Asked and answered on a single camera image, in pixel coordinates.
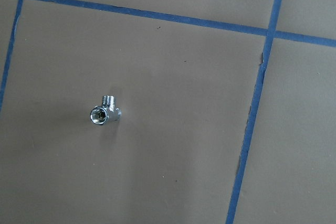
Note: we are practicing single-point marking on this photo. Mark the brown paper table mat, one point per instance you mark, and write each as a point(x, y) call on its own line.
point(228, 111)

